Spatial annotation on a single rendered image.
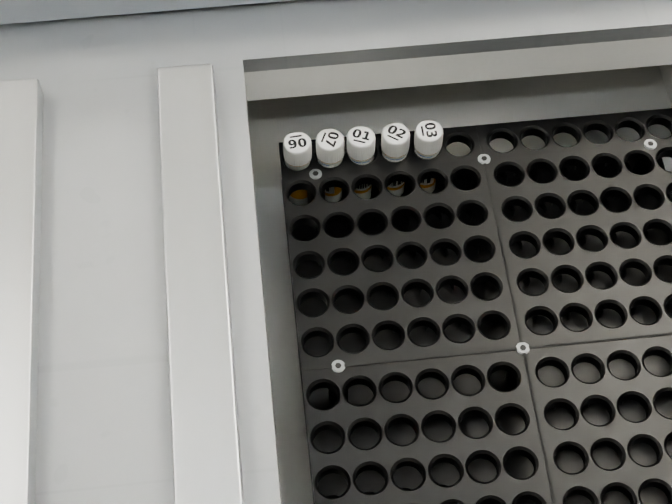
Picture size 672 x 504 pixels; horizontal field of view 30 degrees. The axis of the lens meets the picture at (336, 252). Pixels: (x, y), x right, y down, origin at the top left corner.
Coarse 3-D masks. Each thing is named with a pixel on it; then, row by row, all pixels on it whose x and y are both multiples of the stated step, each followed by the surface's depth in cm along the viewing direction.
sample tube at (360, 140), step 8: (352, 128) 54; (360, 128) 54; (368, 128) 54; (352, 136) 54; (360, 136) 54; (368, 136) 54; (352, 144) 53; (360, 144) 53; (368, 144) 53; (352, 152) 54; (360, 152) 54; (368, 152) 54; (352, 160) 54; (360, 160) 54; (368, 160) 54; (368, 184) 56; (360, 192) 56; (368, 192) 57
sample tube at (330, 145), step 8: (320, 136) 54; (328, 136) 54; (336, 136) 54; (320, 144) 53; (328, 144) 53; (336, 144) 53; (344, 144) 54; (320, 152) 54; (328, 152) 53; (336, 152) 54; (320, 160) 55; (328, 160) 54; (336, 160) 54; (328, 192) 56; (336, 192) 56; (328, 200) 57; (336, 200) 57
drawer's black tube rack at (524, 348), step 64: (320, 192) 54; (384, 192) 54; (448, 192) 54; (512, 192) 54; (576, 192) 54; (640, 192) 54; (320, 256) 52; (384, 256) 55; (448, 256) 55; (512, 256) 52; (576, 256) 52; (640, 256) 52; (320, 320) 50; (384, 320) 50; (448, 320) 50; (512, 320) 50; (576, 320) 54; (640, 320) 54; (320, 384) 49; (384, 384) 49; (448, 384) 49; (512, 384) 52; (576, 384) 49; (640, 384) 49; (320, 448) 51; (384, 448) 47; (448, 448) 47; (512, 448) 47; (576, 448) 48; (640, 448) 50
